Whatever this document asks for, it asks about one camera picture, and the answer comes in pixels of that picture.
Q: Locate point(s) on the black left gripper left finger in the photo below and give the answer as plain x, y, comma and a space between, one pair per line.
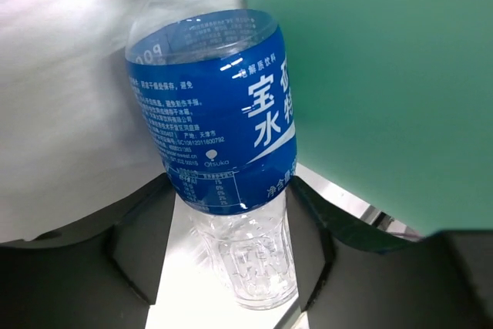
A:
102, 271

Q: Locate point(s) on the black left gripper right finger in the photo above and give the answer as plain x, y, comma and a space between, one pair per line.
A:
353, 275

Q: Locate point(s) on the blue label clear bottle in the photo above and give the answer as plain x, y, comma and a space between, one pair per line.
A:
212, 81

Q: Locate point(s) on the green plastic bin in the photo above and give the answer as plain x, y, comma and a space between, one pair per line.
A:
393, 102

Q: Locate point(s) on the aluminium right table rail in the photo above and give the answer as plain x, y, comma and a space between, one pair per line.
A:
355, 205

